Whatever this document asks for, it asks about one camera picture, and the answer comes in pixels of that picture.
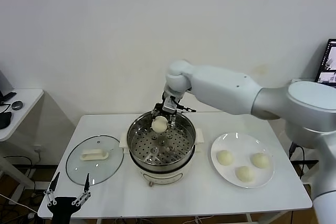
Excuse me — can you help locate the grey standing tablet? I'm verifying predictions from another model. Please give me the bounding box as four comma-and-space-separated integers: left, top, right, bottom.
0, 70, 14, 99

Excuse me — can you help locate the cream electric cooker pot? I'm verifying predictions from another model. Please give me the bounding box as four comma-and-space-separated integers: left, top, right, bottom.
119, 128, 205, 188

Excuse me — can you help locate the black cable with adapter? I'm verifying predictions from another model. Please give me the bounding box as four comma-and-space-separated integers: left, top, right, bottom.
289, 142, 305, 180

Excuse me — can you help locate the white steamed baozi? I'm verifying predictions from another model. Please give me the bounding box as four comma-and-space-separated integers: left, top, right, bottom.
151, 116, 169, 134
235, 166, 256, 184
250, 153, 270, 169
216, 150, 234, 167

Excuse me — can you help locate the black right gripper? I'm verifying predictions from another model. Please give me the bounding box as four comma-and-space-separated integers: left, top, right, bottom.
151, 91, 183, 128

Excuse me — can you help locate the black floor cable loop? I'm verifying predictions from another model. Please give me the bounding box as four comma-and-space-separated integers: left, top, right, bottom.
4, 155, 36, 192

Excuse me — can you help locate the white side desk with label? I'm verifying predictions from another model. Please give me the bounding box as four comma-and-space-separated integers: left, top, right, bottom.
290, 78, 320, 201

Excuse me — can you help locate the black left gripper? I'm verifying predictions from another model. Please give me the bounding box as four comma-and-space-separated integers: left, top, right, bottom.
44, 172, 92, 224

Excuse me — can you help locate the glass lid cream handle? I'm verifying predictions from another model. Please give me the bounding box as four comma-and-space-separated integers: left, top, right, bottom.
65, 134, 125, 186

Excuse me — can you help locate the open dark laptop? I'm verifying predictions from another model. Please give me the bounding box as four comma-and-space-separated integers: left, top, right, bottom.
314, 38, 336, 88

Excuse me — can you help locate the white round plate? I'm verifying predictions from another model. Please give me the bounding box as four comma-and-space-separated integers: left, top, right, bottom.
210, 132, 276, 189

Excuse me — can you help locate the black soft pouch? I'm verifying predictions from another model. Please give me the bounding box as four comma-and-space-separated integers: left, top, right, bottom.
0, 112, 13, 130

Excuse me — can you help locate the stainless steel steamer basket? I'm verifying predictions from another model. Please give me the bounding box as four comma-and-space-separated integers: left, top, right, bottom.
127, 111, 197, 171

